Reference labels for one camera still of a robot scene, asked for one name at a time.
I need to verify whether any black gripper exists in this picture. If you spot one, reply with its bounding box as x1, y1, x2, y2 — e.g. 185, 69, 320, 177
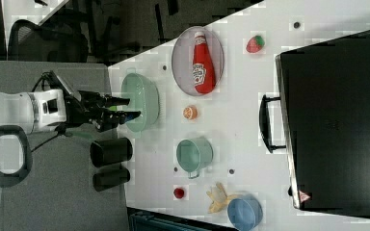
65, 90, 141, 132

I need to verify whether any red plush ketchup bottle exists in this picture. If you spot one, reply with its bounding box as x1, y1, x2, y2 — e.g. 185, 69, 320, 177
192, 31, 216, 94

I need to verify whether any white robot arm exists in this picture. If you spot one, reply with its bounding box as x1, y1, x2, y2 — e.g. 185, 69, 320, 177
0, 90, 141, 134

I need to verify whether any green plastic colander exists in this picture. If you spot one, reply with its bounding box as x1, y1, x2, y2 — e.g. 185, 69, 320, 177
121, 68, 160, 132

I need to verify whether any large black cylinder holder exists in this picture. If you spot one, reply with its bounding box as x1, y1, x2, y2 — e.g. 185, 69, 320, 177
90, 138, 133, 167

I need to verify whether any small dark cylinder cup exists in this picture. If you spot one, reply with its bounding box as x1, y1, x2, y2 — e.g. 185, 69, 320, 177
92, 168, 131, 192

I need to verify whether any orange slice toy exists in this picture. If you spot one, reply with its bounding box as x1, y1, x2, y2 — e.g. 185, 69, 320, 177
183, 105, 198, 120

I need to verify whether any green metal mug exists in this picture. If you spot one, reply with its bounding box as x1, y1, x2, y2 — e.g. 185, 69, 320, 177
176, 137, 213, 179

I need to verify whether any small red tomato toy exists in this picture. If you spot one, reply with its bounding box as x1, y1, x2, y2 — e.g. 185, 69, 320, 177
173, 188, 185, 199

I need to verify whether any black office chair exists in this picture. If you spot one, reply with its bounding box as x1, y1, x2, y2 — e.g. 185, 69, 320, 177
7, 19, 89, 63

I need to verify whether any yellow peeled banana toy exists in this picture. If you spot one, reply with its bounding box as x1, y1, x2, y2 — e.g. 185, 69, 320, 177
206, 182, 238, 214

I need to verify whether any red plush strawberry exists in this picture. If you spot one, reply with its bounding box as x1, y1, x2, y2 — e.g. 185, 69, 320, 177
246, 36, 265, 53

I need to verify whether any blue cup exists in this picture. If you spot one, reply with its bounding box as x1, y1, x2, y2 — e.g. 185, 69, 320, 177
227, 195, 263, 231

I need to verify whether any black toaster oven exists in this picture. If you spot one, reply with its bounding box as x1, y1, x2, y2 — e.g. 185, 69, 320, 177
275, 30, 370, 218

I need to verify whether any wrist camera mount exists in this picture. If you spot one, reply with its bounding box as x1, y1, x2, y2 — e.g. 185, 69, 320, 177
47, 71, 81, 101

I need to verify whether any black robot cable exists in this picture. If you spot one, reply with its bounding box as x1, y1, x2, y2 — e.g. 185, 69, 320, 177
30, 71, 66, 153

